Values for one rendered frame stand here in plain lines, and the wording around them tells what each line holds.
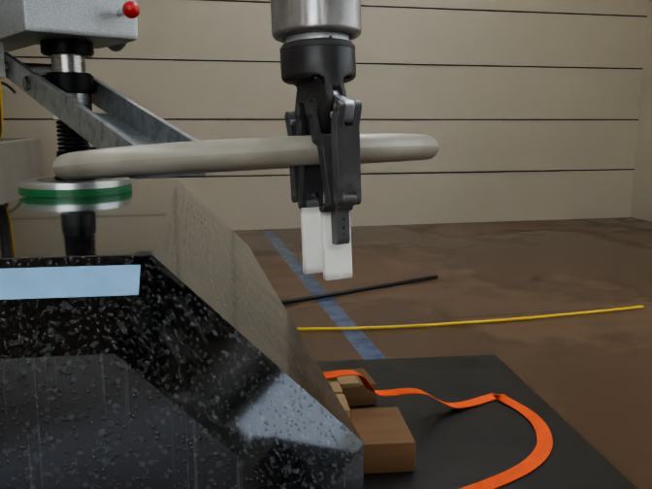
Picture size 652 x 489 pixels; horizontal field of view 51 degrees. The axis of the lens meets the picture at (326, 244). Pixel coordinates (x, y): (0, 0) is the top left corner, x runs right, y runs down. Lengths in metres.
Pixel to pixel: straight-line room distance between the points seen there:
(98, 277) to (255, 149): 0.22
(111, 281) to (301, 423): 0.26
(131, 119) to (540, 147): 5.98
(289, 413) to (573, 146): 6.58
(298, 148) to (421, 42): 5.91
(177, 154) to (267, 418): 0.30
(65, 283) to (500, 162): 6.27
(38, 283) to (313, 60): 0.37
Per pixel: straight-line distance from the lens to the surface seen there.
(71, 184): 1.39
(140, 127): 1.31
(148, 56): 6.15
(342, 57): 0.67
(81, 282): 0.76
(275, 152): 0.67
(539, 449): 2.18
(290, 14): 0.67
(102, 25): 1.42
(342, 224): 0.66
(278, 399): 0.79
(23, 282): 0.77
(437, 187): 6.61
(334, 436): 0.82
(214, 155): 0.67
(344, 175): 0.64
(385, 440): 1.95
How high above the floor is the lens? 0.97
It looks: 10 degrees down
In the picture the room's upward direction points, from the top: straight up
